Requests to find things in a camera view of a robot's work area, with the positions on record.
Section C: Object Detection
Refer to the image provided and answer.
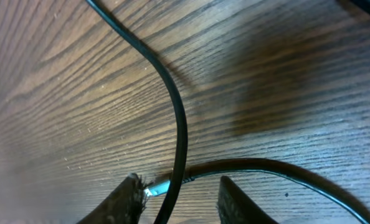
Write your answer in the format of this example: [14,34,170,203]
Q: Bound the black USB cables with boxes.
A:
[85,0,370,224]

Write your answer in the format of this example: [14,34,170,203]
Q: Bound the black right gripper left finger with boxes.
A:
[77,173,146,224]

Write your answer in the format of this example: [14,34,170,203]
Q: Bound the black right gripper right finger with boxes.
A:
[217,175,278,224]

